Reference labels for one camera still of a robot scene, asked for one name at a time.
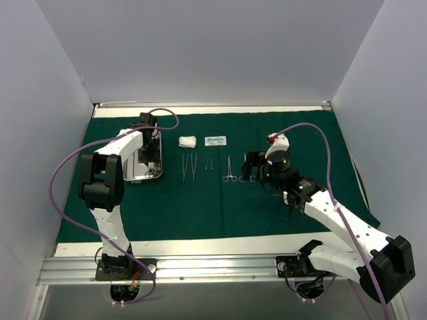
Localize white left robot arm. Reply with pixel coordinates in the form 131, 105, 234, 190
79, 113, 163, 279

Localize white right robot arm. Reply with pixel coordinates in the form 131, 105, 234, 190
242, 151, 416, 303

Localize steel tweezers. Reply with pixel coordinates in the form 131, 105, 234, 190
182, 154, 189, 183
190, 153, 197, 181

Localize steel hemostat clamp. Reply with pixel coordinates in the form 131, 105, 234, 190
239, 154, 256, 183
222, 156, 238, 183

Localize white gauze pad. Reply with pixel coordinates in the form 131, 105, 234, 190
178, 136, 197, 149

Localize aluminium front frame rail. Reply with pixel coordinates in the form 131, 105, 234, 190
35, 252, 398, 286

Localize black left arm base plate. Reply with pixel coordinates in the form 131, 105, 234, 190
95, 256, 152, 281

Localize white green labelled packet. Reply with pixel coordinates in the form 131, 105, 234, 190
204, 136, 227, 147

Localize stainless steel instrument tray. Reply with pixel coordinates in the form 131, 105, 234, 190
120, 129, 163, 183

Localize steel surgical scissors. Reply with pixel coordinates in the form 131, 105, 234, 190
144, 163, 157, 177

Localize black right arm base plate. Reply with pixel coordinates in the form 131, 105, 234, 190
275, 255, 332, 278

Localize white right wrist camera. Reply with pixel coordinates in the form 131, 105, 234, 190
265, 133, 290, 157

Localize aluminium back frame rail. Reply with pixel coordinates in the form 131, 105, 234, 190
98, 101, 322, 108

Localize dark green surgical drape cloth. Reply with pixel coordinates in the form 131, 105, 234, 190
55, 111, 381, 243

